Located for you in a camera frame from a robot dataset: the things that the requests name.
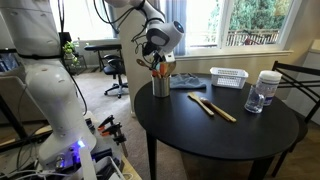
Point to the black metal stand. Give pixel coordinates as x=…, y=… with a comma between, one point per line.
x=10, y=116

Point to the clear jar white lid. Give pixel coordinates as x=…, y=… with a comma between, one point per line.
x=270, y=83

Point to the white plastic basket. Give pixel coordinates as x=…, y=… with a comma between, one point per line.
x=229, y=78

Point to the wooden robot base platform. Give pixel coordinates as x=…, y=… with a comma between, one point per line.
x=130, y=170

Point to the broad light wooden turner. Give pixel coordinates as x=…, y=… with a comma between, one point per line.
x=167, y=64

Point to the silver metal utensil tin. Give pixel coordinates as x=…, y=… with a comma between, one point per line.
x=161, y=88

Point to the wooden deck railing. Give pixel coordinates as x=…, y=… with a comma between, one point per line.
x=253, y=36

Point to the glass side table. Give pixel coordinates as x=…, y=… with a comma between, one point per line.
x=78, y=67

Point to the clear glass mug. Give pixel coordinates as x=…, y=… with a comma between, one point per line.
x=254, y=100

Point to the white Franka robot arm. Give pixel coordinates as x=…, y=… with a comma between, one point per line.
x=50, y=90

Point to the orange silicone spatula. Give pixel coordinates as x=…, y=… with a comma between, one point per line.
x=162, y=71
x=154, y=73

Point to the round black table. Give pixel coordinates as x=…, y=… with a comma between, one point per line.
x=206, y=133

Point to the black monitor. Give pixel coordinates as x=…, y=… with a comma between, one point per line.
x=65, y=38

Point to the black office chair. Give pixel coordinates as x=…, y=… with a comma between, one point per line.
x=115, y=70

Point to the green potted plant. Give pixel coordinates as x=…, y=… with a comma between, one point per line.
x=69, y=49

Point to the blue grey cloth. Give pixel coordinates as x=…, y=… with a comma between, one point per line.
x=187, y=81

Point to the white window frame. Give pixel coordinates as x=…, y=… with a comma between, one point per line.
x=224, y=23

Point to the blue grey curtain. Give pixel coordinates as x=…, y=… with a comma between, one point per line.
x=173, y=10

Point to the black desk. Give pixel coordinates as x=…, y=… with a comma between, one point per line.
x=101, y=47

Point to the light wooden spatula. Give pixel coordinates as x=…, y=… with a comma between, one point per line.
x=200, y=102

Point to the long wooden spoon dark head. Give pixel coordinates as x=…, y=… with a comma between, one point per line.
x=220, y=112

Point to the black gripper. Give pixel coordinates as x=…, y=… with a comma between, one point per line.
x=160, y=55

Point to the white plastic bin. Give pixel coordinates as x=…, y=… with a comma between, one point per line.
x=110, y=168

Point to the black orange bar clamp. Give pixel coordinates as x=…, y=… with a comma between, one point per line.
x=106, y=122
x=117, y=133

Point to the black metal chair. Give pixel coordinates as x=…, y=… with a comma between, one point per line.
x=302, y=126

